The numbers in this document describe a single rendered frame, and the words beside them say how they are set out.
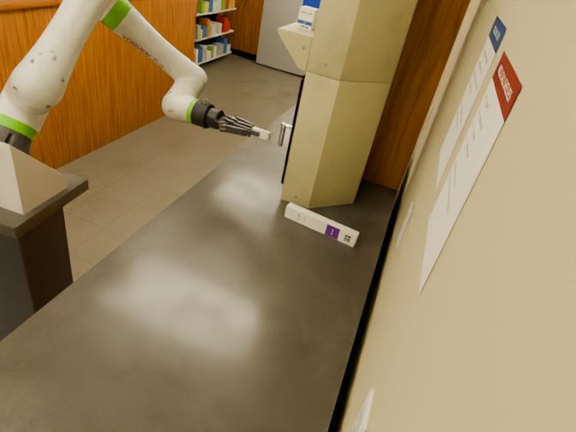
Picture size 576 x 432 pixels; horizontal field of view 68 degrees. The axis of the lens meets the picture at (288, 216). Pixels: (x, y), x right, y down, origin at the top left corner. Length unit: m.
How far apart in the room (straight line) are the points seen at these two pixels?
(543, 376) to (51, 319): 1.03
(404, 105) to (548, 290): 1.52
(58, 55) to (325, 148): 0.82
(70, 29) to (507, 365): 1.33
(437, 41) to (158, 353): 1.33
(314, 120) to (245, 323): 0.69
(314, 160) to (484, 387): 1.24
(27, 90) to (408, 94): 1.24
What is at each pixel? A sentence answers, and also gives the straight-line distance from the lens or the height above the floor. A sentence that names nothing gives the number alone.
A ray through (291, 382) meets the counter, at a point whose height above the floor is 0.94.
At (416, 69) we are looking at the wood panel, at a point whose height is 1.43.
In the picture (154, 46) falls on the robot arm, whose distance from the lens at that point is 1.67.
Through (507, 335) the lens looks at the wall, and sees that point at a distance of 0.27.
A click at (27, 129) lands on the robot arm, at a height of 1.14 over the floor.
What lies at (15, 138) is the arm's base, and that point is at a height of 1.12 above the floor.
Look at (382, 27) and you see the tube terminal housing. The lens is 1.39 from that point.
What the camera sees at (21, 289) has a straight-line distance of 1.70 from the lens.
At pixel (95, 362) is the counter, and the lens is 1.03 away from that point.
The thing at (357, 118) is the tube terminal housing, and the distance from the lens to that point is 1.45.
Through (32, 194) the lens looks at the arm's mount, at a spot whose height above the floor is 0.99.
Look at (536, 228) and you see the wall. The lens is 0.28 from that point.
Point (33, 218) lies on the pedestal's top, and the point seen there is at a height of 0.93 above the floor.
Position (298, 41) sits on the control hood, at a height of 1.49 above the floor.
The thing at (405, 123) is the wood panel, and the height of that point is 1.22.
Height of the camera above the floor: 1.76
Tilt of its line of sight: 33 degrees down
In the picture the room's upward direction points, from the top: 12 degrees clockwise
